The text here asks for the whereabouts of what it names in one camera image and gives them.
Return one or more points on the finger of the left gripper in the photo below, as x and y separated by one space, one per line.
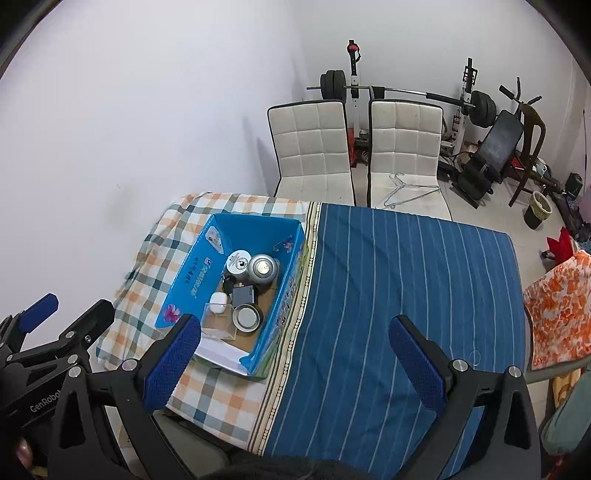
15 328
75 340

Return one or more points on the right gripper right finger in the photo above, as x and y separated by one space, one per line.
505 445

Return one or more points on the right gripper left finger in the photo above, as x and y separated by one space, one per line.
135 389

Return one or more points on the clear acrylic cube box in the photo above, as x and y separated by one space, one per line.
217 323

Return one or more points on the white earbuds case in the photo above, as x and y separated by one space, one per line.
218 303

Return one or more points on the black car key bunch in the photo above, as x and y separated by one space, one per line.
227 285

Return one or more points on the small round metal tin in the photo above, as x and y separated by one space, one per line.
247 318

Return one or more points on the grey power adapter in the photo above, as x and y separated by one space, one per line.
243 294

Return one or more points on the silver metal canister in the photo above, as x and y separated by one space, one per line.
262 270

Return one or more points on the white round jar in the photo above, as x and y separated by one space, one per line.
237 263

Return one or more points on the plaid checkered tablecloth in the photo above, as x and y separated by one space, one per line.
234 393

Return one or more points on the orange floral cloth chair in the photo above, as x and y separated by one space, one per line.
559 307

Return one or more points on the blue striped tablecloth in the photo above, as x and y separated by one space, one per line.
347 396

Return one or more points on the blue cardboard milk box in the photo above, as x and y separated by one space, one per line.
201 274

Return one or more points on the red cloth item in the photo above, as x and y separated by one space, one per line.
561 249

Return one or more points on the black waste bin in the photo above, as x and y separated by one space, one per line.
539 209

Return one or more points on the black small appliance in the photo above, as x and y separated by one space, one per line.
573 185

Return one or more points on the black weight bench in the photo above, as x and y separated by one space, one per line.
487 162

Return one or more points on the left white padded chair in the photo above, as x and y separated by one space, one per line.
311 143

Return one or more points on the white padded chair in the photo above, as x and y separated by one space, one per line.
405 137
311 143

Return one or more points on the right white padded chair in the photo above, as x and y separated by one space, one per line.
405 137

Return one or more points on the brown wooden chair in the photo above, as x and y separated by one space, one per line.
520 165

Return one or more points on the barbell with black plates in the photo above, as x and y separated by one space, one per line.
480 108

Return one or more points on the wire clothes hanger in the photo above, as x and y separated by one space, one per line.
409 188

